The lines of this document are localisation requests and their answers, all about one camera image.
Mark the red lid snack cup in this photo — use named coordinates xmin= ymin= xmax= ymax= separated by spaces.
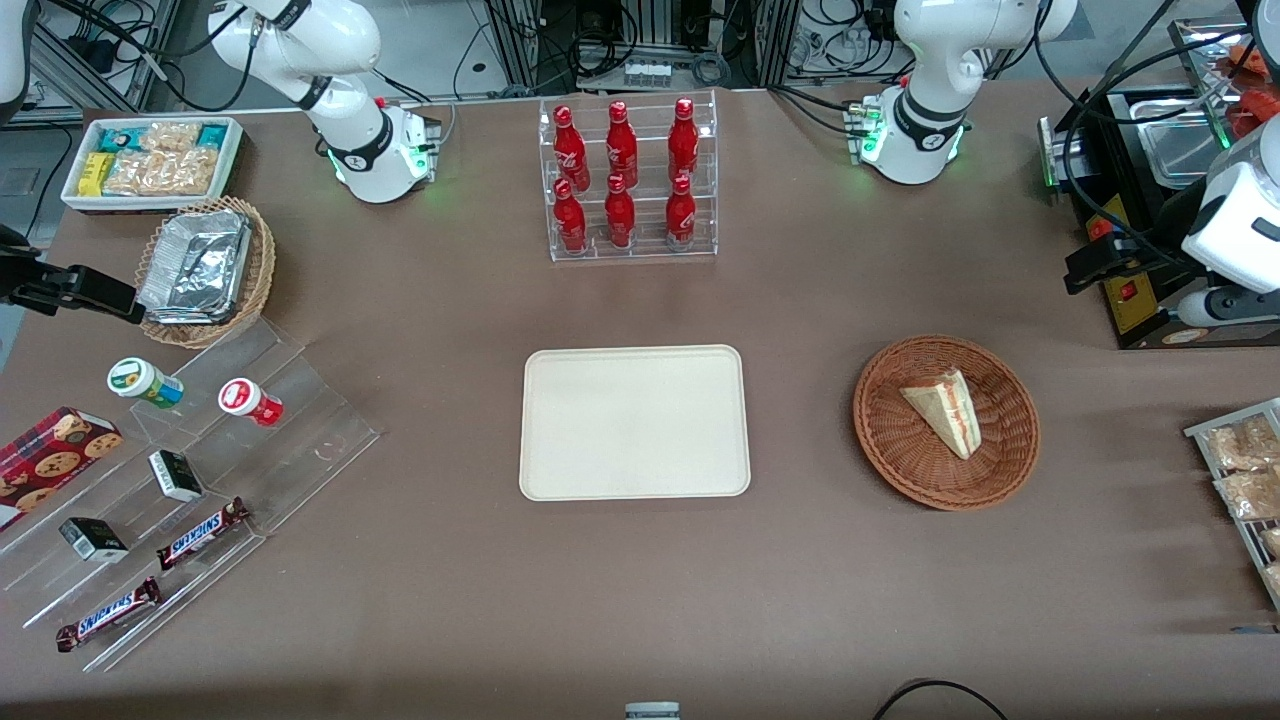
xmin=218 ymin=378 xmax=284 ymax=428

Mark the clear acrylic bottle rack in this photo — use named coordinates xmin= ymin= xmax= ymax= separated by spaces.
xmin=538 ymin=89 xmax=719 ymax=263

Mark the steel fryer pan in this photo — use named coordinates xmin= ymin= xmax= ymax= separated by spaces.
xmin=1128 ymin=95 xmax=1236 ymax=191

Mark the clear bag of crackers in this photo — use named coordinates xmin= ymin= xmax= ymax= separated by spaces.
xmin=105 ymin=148 xmax=221 ymax=197
xmin=140 ymin=122 xmax=206 ymax=156

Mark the small black box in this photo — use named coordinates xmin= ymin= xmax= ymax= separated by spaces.
xmin=59 ymin=517 xmax=130 ymax=563
xmin=148 ymin=450 xmax=204 ymax=503

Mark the metal food display shelf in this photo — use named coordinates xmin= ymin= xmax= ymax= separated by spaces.
xmin=1168 ymin=15 xmax=1280 ymax=151

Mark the stack of foil trays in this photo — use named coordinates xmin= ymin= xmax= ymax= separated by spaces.
xmin=138 ymin=210 xmax=253 ymax=326

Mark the tray of wrapped snacks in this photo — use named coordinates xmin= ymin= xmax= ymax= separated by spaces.
xmin=1185 ymin=398 xmax=1280 ymax=611

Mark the triangular sandwich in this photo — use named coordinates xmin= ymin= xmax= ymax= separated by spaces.
xmin=900 ymin=368 xmax=973 ymax=461

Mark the black cable loop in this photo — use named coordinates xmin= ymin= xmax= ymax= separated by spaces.
xmin=872 ymin=680 xmax=1009 ymax=720

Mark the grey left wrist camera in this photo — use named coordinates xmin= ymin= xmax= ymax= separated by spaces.
xmin=1172 ymin=288 xmax=1280 ymax=329

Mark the cream plastic tray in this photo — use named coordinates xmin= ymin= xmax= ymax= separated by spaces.
xmin=519 ymin=345 xmax=752 ymax=502

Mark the green lid snack cup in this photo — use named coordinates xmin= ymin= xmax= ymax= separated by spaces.
xmin=107 ymin=357 xmax=185 ymax=409

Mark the black fryer machine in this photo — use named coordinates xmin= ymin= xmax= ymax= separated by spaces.
xmin=1038 ymin=85 xmax=1280 ymax=351

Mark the white plastic snack bin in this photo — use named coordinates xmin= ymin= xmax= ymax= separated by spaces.
xmin=60 ymin=116 xmax=244 ymax=214

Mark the snickers chocolate bar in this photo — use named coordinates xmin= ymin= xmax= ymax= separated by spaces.
xmin=156 ymin=497 xmax=251 ymax=571
xmin=55 ymin=577 xmax=163 ymax=653

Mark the red plaid cookie box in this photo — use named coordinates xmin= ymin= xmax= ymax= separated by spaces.
xmin=0 ymin=406 xmax=124 ymax=533

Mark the light tan wicker basket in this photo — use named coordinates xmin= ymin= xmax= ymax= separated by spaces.
xmin=135 ymin=196 xmax=276 ymax=349

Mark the clear acrylic stepped display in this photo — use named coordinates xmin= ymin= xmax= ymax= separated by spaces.
xmin=0 ymin=315 xmax=383 ymax=673

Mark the red food item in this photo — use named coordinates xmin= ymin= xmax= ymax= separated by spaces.
xmin=1240 ymin=90 xmax=1280 ymax=139

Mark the brown round wicker basket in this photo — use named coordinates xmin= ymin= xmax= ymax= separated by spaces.
xmin=853 ymin=335 xmax=1041 ymax=512

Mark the red cola bottle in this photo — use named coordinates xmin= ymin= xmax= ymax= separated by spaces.
xmin=553 ymin=179 xmax=588 ymax=254
xmin=668 ymin=97 xmax=700 ymax=186
xmin=665 ymin=175 xmax=697 ymax=247
xmin=604 ymin=173 xmax=637 ymax=249
xmin=553 ymin=105 xmax=591 ymax=191
xmin=606 ymin=100 xmax=639 ymax=189

